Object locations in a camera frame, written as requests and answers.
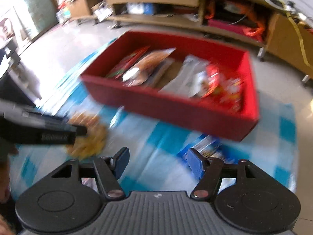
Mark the brown spicy snack bag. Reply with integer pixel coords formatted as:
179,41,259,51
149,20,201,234
122,48,176,87

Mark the white duck snack packet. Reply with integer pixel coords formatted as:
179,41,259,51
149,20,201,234
159,54,211,98

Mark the blue white cardboard box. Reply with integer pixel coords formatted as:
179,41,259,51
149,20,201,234
126,3,156,15

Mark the waffle snack clear package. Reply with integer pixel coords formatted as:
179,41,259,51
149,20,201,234
66,112,109,160

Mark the orange plastic bag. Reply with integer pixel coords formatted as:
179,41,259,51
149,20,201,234
204,0,266,42

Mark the blue candy packet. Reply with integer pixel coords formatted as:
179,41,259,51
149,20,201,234
177,134,222,163

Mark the red orange snack packet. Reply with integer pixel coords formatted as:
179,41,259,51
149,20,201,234
200,65,243,112

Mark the wooden tv cabinet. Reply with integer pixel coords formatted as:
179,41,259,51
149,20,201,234
65,0,312,79

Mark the red spicy strip packet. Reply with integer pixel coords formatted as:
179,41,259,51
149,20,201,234
105,46,150,80

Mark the blue white checkered tablecloth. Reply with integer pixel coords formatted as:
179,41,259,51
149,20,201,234
9,38,299,201

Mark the red cardboard box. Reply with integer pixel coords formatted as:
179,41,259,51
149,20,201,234
80,31,259,141

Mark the yellow cable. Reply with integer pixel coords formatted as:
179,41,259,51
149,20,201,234
286,9,309,67

